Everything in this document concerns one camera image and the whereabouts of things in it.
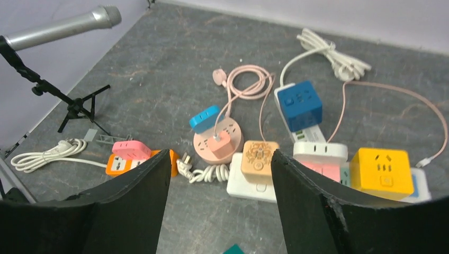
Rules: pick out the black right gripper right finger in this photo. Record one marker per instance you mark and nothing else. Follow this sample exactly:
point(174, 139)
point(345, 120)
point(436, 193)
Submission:
point(319, 215)

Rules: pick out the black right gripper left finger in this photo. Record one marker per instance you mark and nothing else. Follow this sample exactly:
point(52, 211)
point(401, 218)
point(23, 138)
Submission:
point(122, 215)

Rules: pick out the orange power strip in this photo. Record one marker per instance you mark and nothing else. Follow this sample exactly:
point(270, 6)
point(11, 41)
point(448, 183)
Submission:
point(117, 166)

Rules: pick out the white adapter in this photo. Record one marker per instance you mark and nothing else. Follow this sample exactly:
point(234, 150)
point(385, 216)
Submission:
point(326, 153)

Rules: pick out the pink adapter plug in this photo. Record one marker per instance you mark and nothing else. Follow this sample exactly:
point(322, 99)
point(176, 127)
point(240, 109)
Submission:
point(131, 150)

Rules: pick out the long white power strip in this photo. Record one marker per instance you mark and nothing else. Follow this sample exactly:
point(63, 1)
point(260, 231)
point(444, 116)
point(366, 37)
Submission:
point(238, 186)

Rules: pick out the tan dragon cube socket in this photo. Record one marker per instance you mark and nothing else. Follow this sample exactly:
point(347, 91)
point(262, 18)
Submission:
point(256, 161)

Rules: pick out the yellow cube socket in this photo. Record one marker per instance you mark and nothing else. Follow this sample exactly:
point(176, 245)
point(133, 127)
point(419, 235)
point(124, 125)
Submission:
point(384, 173)

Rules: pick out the pink cube charger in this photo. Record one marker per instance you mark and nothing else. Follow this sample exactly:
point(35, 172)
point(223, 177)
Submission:
point(221, 144)

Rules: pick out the pink round socket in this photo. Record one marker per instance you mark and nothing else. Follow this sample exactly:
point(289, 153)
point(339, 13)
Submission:
point(200, 141)

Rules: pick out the blue adapter plug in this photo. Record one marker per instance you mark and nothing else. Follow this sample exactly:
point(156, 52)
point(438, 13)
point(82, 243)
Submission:
point(205, 119)

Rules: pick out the pink cube socket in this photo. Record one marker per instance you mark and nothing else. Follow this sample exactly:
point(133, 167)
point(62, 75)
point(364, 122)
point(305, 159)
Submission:
point(331, 171)

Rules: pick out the blue cube socket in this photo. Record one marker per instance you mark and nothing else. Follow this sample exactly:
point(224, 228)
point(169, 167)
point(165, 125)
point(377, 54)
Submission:
point(300, 105)

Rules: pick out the grey lego truss piece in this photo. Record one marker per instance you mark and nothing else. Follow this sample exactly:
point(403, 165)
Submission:
point(107, 139)

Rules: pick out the white power strip with USB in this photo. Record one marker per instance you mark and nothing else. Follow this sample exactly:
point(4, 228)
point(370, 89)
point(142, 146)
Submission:
point(312, 134)

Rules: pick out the teal small block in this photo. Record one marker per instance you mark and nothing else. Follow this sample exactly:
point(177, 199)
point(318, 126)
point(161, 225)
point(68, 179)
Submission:
point(235, 249)

